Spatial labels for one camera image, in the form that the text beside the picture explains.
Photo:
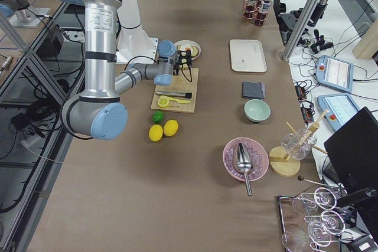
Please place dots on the yellow plastic knife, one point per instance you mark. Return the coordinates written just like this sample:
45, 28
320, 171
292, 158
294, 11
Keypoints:
179, 101

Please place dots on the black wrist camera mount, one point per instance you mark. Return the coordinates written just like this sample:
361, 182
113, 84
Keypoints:
184, 57

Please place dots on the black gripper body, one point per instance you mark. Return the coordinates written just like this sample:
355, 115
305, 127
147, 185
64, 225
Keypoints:
178, 69

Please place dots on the blue teach pendant near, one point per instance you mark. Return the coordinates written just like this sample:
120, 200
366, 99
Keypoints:
341, 108

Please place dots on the yellow lemon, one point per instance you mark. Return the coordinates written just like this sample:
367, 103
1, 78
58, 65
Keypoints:
170, 128
155, 133

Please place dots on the plain bread slice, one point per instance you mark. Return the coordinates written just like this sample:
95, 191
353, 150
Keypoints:
184, 66

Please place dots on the copper wire bottle rack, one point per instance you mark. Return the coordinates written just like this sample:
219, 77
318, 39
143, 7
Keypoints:
249, 16

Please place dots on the white round plate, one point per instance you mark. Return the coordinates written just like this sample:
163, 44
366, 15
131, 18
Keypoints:
189, 42

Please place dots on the black monitor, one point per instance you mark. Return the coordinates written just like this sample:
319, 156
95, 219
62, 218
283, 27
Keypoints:
352, 150

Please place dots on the bread slice with egg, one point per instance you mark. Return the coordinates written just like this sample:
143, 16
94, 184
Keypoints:
195, 52

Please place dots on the yellow lemon left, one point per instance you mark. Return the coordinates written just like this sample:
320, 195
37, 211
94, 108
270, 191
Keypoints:
155, 133

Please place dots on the tea bottle three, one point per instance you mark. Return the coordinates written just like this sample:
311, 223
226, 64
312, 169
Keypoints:
262, 12

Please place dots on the blue teach pendant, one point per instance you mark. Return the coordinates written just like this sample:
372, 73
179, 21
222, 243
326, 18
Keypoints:
341, 108
335, 73

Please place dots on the metal rod with black tip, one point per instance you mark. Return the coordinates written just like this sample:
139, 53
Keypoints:
186, 95

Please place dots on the pink bowl with ice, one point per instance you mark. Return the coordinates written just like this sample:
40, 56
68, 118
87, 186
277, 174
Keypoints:
258, 156

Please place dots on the blue teach pendant far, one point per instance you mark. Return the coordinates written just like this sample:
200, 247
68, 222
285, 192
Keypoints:
335, 73

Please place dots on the green lime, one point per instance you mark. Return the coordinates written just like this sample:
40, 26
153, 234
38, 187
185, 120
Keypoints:
158, 117

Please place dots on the grey folded cloth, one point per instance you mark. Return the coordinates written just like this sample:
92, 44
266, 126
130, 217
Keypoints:
253, 90

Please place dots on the metal tray with glasses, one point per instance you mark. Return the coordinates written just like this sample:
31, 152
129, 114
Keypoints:
312, 221

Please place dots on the tea bottle one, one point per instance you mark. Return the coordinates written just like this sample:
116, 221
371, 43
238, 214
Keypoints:
250, 6

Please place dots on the cream rabbit tray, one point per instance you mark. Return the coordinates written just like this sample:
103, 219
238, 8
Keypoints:
247, 56

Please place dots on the yellow lemon right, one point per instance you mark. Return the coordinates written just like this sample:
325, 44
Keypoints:
170, 128

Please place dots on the mint green bowl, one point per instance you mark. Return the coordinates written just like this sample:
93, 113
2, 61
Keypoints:
257, 110

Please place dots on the fried egg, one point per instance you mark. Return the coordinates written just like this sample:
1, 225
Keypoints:
186, 47

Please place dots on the half lemon slice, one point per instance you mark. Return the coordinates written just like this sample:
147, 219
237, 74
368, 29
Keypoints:
163, 102

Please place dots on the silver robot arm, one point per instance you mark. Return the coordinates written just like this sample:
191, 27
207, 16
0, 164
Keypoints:
112, 30

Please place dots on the clear glass mug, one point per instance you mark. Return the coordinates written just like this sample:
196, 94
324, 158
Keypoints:
298, 145

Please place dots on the metal scoop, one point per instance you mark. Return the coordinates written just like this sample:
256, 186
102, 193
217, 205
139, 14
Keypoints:
243, 165

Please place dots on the aluminium frame post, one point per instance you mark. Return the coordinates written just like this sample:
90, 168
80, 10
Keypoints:
300, 25

